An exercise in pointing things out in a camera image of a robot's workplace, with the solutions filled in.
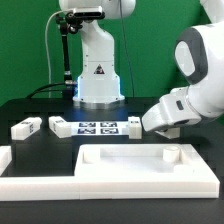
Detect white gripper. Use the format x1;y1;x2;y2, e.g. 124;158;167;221
142;87;202;132

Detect white desk tabletop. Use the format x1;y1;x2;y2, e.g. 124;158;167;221
74;144;220;198

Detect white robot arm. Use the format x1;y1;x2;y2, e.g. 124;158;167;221
59;0;224;132

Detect sheet of fiducial markers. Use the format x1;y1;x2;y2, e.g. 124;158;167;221
71;121;128;136

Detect white U-shaped fixture frame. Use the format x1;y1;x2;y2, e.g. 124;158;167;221
0;143;221;202

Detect white cable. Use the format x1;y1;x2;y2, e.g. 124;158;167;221
44;9;73;98

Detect black cables on table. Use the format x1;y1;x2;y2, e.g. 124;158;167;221
26;81;75;100

